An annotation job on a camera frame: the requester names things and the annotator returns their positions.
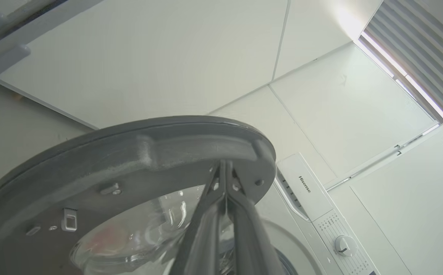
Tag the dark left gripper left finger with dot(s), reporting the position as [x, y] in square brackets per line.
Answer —
[202, 236]

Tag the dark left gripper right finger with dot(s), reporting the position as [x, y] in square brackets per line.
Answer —
[252, 244]

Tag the round dark washing machine door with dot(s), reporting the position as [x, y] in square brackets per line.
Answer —
[91, 160]

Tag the white front-load washing machine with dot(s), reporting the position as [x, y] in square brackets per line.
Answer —
[309, 252]

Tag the white Hisense detergent drawer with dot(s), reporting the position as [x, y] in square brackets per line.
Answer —
[313, 191]

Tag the white round program knob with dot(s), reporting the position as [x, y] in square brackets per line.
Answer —
[345, 246]

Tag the grey slatted window blind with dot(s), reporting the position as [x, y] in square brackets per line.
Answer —
[427, 57]

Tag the grey metal bar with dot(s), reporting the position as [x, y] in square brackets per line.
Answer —
[0, 23]

